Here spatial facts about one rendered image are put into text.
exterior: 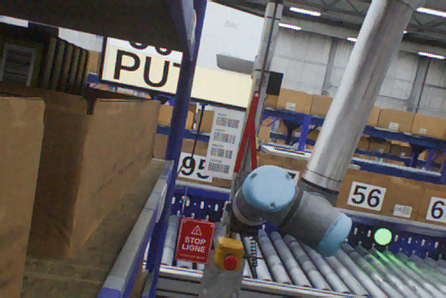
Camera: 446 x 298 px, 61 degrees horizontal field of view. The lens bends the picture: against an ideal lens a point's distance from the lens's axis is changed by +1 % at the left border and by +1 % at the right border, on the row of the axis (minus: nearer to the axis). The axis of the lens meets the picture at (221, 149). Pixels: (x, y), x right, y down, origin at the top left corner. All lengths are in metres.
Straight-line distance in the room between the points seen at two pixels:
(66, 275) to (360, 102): 0.72
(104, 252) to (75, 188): 0.05
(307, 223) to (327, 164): 0.18
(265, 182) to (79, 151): 0.51
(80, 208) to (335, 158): 0.67
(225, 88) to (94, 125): 0.94
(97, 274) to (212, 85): 0.95
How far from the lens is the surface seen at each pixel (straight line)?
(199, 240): 1.12
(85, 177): 0.25
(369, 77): 0.86
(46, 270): 0.25
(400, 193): 1.95
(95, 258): 0.26
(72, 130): 0.24
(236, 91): 1.18
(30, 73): 0.31
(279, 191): 0.71
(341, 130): 0.85
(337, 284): 1.38
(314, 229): 0.74
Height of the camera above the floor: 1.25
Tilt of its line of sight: 7 degrees down
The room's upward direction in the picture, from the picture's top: 11 degrees clockwise
